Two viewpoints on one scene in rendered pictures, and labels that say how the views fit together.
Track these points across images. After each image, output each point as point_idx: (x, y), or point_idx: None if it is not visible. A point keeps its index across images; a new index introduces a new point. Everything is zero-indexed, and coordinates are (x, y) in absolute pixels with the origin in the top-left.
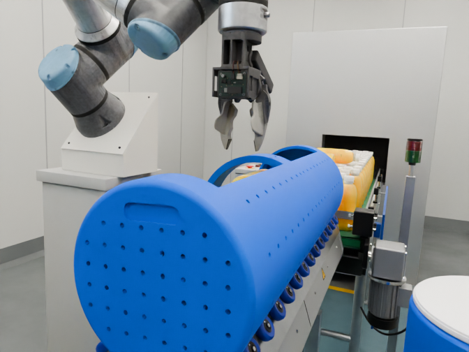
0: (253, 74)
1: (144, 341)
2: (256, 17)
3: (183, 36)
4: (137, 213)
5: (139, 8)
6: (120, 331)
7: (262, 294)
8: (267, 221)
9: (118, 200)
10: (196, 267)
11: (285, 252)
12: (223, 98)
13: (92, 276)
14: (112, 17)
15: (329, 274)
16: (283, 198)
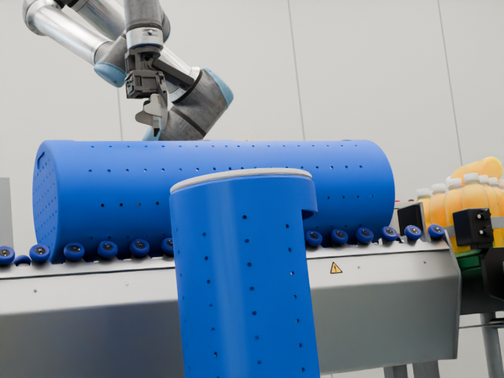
0: (142, 74)
1: (45, 238)
2: (139, 37)
3: (125, 65)
4: (40, 164)
5: (97, 58)
6: (41, 239)
7: (70, 186)
8: (103, 157)
9: (36, 161)
10: (49, 179)
11: (121, 177)
12: (131, 97)
13: (35, 212)
14: (191, 71)
15: (364, 277)
16: (150, 151)
